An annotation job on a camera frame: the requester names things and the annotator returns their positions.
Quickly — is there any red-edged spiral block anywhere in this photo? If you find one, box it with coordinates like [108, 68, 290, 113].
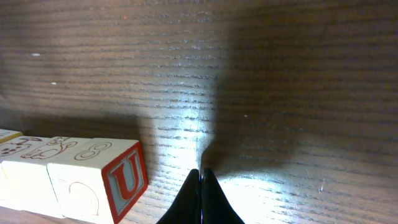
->
[47, 138, 149, 223]

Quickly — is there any blue-edged wooden block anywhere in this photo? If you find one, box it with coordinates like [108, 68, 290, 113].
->
[1, 136, 50, 210]

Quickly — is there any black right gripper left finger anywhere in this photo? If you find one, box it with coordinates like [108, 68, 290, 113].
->
[157, 169, 201, 224]

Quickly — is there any green O wooden block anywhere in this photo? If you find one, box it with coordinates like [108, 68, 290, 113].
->
[0, 129, 23, 144]

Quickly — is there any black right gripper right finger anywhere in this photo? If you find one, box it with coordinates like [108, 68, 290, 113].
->
[201, 168, 244, 224]

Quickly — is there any green-edged wooden block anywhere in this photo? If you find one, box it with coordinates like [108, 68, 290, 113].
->
[1, 136, 89, 218]

